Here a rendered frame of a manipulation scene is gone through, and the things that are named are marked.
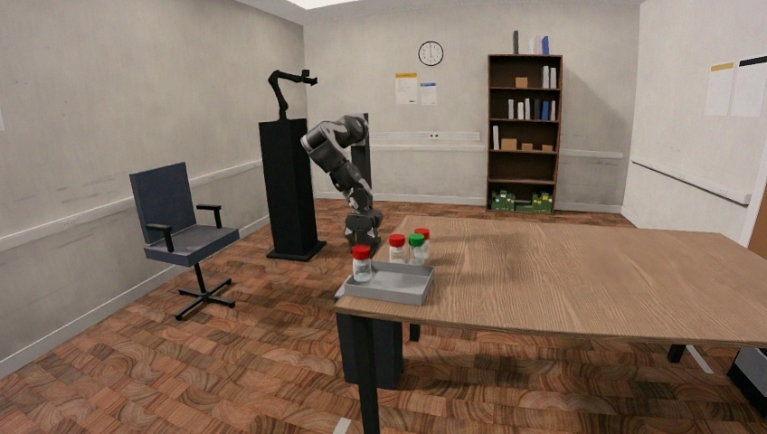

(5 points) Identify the green-capped bottle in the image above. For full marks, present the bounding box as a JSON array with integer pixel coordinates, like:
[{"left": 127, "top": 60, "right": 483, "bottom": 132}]
[{"left": 409, "top": 233, "right": 424, "bottom": 265}]

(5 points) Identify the white bottle with red cap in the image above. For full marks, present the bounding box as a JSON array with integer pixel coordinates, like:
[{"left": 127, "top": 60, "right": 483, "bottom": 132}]
[
  {"left": 389, "top": 234, "right": 405, "bottom": 264},
  {"left": 353, "top": 245, "right": 372, "bottom": 282},
  {"left": 414, "top": 228, "right": 430, "bottom": 259}
]

